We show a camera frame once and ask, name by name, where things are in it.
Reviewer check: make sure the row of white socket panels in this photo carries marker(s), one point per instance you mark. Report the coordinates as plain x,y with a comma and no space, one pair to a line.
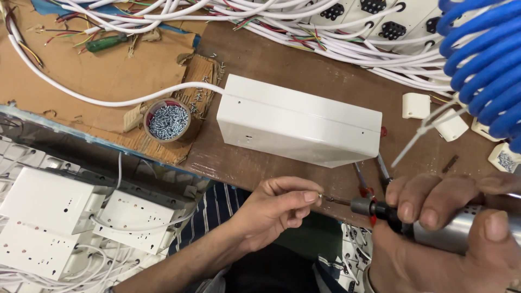
354,12

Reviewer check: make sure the heap of white extension boxes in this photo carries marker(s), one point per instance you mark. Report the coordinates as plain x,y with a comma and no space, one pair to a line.
49,211

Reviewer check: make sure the person's striped shirt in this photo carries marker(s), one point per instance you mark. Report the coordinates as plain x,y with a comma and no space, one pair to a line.
211,211

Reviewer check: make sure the white cap holding screws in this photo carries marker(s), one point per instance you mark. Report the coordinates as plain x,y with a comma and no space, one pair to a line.
504,159

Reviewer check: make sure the silver pneumatic screwdriver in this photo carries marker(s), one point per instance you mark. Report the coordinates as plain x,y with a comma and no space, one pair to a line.
451,230

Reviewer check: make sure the person's left hand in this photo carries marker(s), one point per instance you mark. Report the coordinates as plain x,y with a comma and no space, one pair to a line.
260,215

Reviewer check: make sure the white plastic cap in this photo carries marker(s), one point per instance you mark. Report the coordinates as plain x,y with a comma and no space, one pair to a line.
482,131
416,105
451,128

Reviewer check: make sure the pile of white socket plates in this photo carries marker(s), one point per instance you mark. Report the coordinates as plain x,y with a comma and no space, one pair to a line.
352,256

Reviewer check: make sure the white extension box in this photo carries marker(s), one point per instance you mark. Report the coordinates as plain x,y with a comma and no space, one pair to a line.
301,122

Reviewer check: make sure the brown tape roll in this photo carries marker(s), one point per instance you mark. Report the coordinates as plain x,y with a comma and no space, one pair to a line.
151,130

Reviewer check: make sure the small dark metal strip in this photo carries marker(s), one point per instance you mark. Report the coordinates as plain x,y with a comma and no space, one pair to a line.
450,163

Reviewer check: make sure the scattered loose screws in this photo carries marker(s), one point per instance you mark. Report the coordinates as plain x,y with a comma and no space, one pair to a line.
203,97

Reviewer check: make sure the person's right hand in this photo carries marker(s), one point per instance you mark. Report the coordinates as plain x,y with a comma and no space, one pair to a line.
427,272

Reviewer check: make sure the pile of silver screws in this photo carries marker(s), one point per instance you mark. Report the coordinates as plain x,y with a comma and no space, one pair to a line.
169,122

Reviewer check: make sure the brown cardboard sheet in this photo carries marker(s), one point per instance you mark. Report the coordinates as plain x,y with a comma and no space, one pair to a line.
122,73

